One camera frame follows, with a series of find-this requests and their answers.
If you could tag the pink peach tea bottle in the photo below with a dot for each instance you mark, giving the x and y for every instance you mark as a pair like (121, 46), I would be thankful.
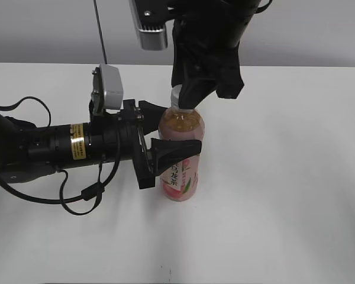
(180, 181)

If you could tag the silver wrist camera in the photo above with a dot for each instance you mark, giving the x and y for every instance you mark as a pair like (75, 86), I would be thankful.
(149, 18)
(107, 90)

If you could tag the white bottle cap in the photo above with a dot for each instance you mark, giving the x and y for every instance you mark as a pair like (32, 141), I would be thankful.
(174, 97)

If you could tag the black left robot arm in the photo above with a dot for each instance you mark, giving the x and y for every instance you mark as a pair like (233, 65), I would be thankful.
(28, 152)

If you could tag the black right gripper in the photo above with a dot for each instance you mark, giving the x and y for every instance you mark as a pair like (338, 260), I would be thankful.
(206, 37)

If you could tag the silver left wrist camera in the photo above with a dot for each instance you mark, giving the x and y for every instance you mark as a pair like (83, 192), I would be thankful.
(107, 90)

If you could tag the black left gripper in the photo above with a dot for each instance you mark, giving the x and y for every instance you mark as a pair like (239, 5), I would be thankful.
(117, 137)

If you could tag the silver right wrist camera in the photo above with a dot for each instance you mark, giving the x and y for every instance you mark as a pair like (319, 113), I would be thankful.
(149, 18)

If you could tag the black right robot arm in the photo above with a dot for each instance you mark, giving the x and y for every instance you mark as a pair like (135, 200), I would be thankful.
(257, 6)

